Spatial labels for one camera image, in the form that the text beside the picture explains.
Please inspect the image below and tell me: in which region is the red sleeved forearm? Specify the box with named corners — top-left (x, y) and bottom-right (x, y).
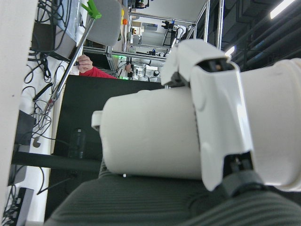
top-left (79, 66), bottom-right (118, 80)

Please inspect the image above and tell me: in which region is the aluminium cage frame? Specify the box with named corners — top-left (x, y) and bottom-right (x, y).
top-left (128, 0), bottom-right (224, 51)

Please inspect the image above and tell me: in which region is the long ceiling light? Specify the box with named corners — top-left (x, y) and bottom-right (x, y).
top-left (269, 0), bottom-right (295, 20)

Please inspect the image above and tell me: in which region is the white paper cup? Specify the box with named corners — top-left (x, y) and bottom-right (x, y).
top-left (100, 58), bottom-right (301, 192)

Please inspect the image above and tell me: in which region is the grey chair backrest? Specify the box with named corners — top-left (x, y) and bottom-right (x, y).
top-left (86, 0), bottom-right (122, 47)

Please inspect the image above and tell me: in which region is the black desk cable tangle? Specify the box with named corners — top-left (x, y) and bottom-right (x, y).
top-left (22, 46), bottom-right (71, 142)

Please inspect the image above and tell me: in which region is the metal grabber stick green tip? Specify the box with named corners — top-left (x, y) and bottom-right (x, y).
top-left (41, 0), bottom-right (103, 116)

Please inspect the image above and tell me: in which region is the bare person hand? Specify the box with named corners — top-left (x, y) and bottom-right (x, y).
top-left (77, 55), bottom-right (94, 73)

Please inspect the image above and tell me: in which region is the large black panel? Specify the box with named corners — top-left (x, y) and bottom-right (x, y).
top-left (44, 74), bottom-right (166, 222)

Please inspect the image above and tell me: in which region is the silver laptop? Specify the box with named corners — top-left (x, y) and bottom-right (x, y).
top-left (53, 0), bottom-right (83, 47)

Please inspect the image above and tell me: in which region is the white grey right robot hand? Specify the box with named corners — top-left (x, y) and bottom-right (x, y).
top-left (44, 39), bottom-right (301, 226)

